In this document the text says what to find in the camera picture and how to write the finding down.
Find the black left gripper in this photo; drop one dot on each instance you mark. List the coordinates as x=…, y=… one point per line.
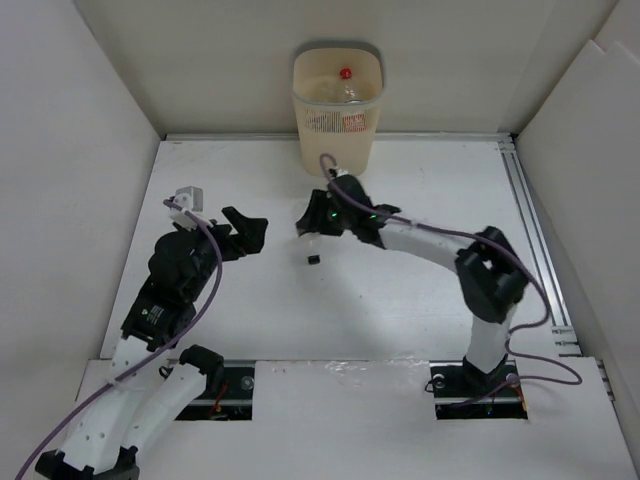
x=250, y=230

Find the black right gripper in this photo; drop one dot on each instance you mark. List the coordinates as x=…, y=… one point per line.
x=319, y=202

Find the small black cap cola bottle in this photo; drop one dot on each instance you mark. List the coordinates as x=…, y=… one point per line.
x=312, y=250

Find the red label water bottle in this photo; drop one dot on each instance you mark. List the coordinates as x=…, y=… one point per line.
x=343, y=88

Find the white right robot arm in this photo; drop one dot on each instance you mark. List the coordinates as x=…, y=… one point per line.
x=491, y=285

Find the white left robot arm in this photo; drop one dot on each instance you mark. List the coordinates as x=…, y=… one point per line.
x=118, y=424

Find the beige plastic waste bin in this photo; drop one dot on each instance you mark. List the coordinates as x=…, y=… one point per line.
x=315, y=59

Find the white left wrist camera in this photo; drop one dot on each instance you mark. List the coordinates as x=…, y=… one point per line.
x=188, y=198

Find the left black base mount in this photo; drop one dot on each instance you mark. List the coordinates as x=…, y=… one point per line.
x=233, y=401

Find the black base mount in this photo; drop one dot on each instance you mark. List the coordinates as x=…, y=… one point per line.
x=459, y=395
x=233, y=401

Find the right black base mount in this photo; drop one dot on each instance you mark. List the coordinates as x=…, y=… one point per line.
x=459, y=395

